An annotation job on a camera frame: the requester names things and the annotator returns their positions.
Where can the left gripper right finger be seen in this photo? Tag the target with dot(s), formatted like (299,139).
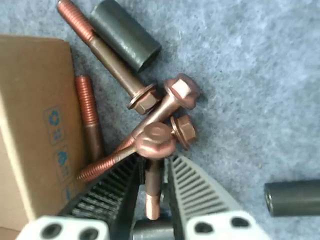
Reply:
(197,192)

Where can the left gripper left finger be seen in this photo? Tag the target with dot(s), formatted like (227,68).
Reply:
(105,195)

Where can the copper flange bolt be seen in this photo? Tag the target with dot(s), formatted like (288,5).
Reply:
(110,56)
(186,131)
(181,90)
(88,112)
(155,141)

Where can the dark metal sleeve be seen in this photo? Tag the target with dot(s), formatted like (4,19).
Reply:
(152,231)
(122,35)
(295,197)

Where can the cardboard box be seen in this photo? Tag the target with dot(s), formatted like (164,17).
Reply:
(32,120)

